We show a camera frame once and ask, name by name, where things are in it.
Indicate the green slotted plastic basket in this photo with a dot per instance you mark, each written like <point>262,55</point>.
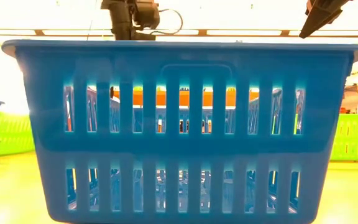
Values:
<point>353,119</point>
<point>14,137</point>

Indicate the orange slotted plastic basket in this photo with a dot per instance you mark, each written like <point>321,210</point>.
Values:
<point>161,99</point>

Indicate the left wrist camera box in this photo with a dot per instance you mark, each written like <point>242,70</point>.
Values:
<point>148,14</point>

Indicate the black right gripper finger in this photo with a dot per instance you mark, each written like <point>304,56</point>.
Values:
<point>322,15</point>

